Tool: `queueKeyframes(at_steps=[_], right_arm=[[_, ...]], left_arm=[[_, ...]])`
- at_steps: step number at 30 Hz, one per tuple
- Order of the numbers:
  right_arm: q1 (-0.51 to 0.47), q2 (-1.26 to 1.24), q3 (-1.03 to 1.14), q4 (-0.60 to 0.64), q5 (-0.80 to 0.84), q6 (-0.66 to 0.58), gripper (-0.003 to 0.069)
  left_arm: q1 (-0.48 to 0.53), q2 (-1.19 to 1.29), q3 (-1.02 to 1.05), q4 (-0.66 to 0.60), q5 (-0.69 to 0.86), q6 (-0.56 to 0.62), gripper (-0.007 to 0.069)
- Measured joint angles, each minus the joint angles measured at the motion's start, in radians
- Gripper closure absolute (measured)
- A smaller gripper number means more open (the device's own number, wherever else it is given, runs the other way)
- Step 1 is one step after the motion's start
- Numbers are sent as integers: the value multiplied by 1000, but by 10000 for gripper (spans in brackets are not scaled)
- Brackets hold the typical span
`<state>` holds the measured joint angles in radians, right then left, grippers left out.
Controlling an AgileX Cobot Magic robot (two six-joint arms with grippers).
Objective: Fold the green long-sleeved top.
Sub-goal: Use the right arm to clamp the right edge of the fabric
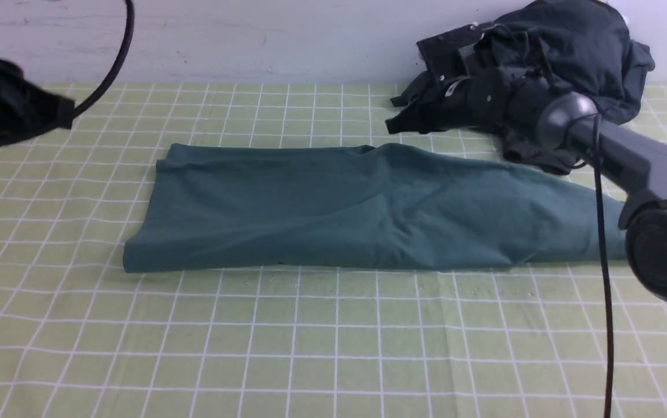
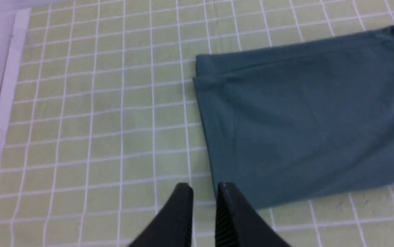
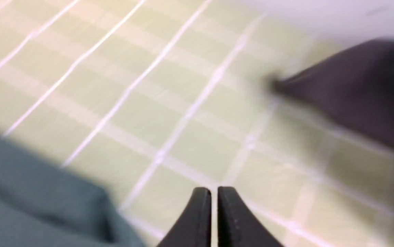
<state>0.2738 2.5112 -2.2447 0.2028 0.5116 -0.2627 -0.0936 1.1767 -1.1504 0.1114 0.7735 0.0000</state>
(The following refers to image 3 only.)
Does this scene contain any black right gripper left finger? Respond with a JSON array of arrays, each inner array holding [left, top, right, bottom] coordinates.
[[158, 187, 212, 247]]

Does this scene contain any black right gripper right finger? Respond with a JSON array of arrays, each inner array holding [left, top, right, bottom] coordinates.
[[217, 186, 283, 247]]

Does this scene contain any green long sleeve shirt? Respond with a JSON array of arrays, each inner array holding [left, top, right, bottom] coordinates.
[[0, 138, 145, 247]]

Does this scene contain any green checkered tablecloth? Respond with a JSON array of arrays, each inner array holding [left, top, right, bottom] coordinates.
[[0, 0, 394, 247]]

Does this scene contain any black crumpled garment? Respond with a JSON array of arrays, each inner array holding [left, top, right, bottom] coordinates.
[[270, 39, 394, 149]]

